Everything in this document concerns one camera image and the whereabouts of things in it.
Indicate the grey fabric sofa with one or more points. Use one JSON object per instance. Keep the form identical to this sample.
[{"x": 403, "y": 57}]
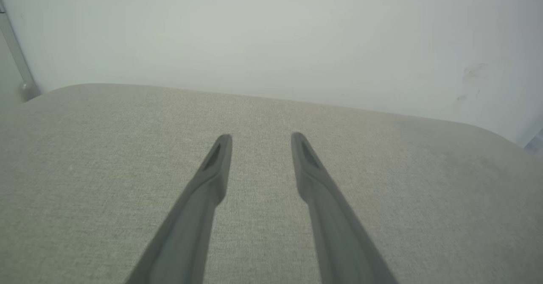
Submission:
[{"x": 445, "y": 199}]

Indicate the grey metal frame rail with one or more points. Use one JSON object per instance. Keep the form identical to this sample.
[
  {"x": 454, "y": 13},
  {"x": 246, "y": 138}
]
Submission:
[{"x": 19, "y": 67}]

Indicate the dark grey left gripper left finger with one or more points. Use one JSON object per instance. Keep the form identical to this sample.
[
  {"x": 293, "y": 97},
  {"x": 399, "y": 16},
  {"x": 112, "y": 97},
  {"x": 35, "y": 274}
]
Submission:
[{"x": 191, "y": 216}]

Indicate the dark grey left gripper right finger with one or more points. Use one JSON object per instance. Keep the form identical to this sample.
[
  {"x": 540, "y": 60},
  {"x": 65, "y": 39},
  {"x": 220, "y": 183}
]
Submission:
[{"x": 335, "y": 224}]

